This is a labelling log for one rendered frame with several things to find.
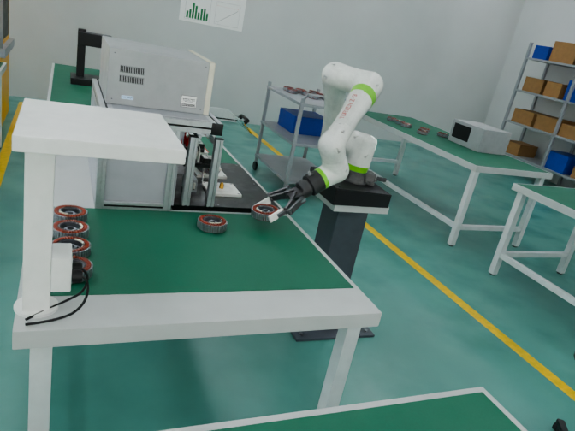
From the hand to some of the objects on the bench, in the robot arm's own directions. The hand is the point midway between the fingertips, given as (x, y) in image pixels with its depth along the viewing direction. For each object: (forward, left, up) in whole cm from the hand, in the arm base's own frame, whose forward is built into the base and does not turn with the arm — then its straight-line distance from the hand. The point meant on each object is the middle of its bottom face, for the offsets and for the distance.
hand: (266, 211), depth 202 cm
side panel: (+50, -2, -9) cm, 51 cm away
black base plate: (+20, -42, -8) cm, 48 cm away
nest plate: (+16, -31, -6) cm, 35 cm away
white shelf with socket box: (+55, +58, -9) cm, 81 cm away
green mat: (+27, +25, -8) cm, 38 cm away
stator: (+21, +8, -7) cm, 23 cm away
